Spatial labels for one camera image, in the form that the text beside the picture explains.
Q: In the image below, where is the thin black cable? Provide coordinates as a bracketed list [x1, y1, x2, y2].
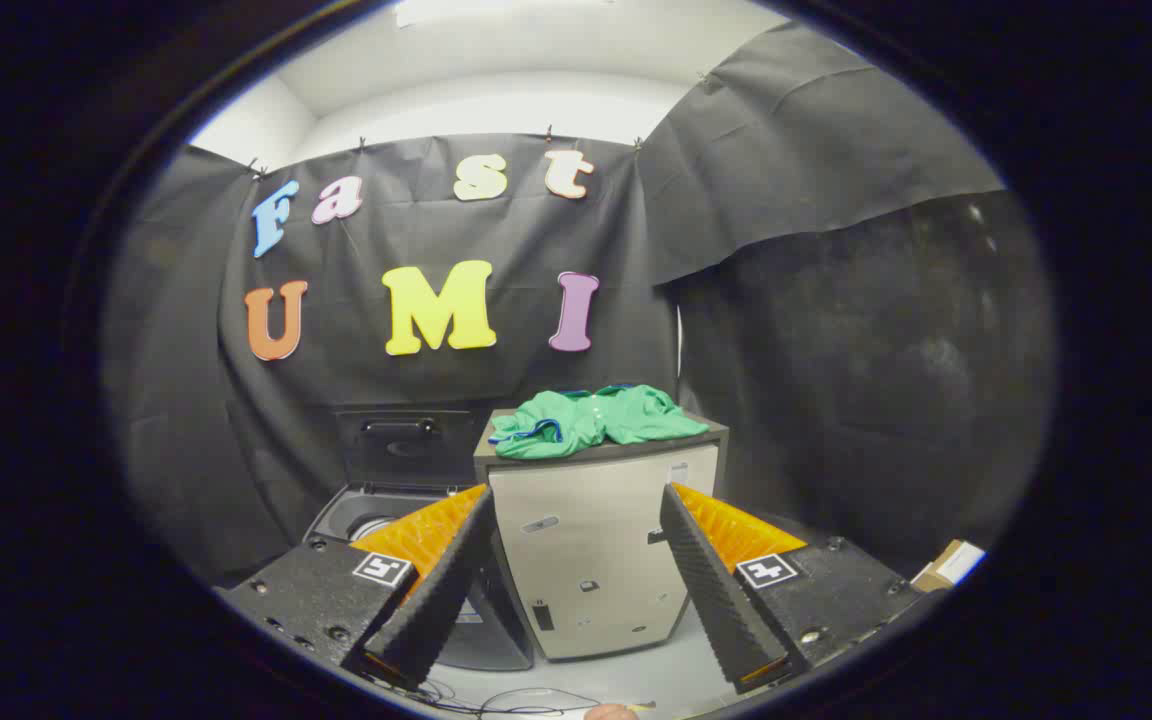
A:
[366, 675, 657, 718]

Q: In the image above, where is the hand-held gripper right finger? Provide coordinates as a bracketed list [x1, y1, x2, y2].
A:
[659, 482, 925, 695]

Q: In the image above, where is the ceiling light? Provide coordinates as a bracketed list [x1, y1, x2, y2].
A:
[394, 0, 627, 29]

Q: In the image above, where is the green shirt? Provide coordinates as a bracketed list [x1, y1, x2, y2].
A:
[488, 385, 711, 461]

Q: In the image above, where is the cardboard box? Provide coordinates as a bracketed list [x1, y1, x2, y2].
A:
[911, 540, 987, 593]

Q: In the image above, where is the grey cabinet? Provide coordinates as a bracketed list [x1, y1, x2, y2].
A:
[473, 405, 730, 663]

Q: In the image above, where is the dark grey washing machine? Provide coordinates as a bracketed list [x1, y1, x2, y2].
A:
[302, 484, 535, 672]

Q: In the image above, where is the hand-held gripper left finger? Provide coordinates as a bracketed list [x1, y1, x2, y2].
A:
[219, 484, 499, 693]

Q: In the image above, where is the black backdrop cloth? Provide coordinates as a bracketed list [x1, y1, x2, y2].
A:
[101, 20, 1057, 591]

